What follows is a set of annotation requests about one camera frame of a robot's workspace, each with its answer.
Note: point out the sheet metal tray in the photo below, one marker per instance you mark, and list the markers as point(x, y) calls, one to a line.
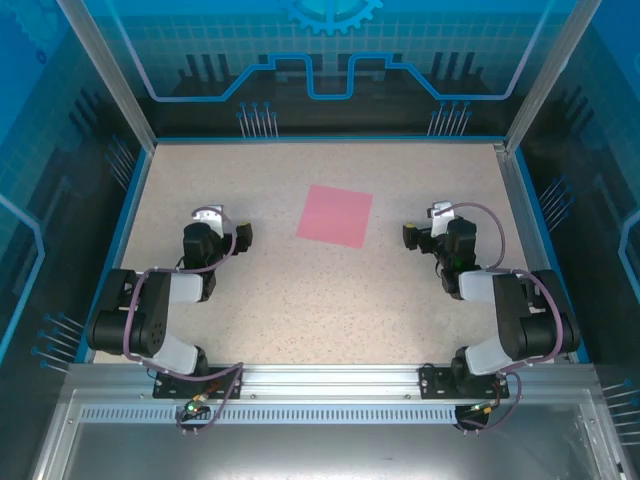
point(320, 455)

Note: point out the aluminium frame post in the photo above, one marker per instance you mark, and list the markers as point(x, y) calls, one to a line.
point(550, 75)
point(111, 75)

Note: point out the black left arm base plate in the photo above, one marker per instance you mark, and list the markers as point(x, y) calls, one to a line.
point(170, 387)

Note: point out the aluminium mounting rail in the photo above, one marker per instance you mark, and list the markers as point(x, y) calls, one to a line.
point(330, 382)

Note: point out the aluminium side rail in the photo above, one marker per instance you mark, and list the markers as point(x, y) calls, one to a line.
point(519, 200)

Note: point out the blue frame strip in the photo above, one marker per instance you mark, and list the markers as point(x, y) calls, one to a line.
point(120, 250)
point(549, 250)

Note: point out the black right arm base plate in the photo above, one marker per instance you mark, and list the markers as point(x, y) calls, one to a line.
point(435, 382)

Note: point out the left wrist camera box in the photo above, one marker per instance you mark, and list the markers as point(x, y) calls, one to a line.
point(207, 216)

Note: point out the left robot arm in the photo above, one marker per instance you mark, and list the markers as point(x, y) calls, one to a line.
point(150, 320)

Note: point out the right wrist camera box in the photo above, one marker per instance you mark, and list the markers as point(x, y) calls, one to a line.
point(442, 210)

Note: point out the pink paper sheet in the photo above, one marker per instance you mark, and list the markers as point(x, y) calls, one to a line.
point(335, 215)

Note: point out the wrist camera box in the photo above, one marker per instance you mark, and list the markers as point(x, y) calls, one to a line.
point(207, 216)
point(442, 210)

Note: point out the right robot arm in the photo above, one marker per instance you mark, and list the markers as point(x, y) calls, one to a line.
point(510, 310)

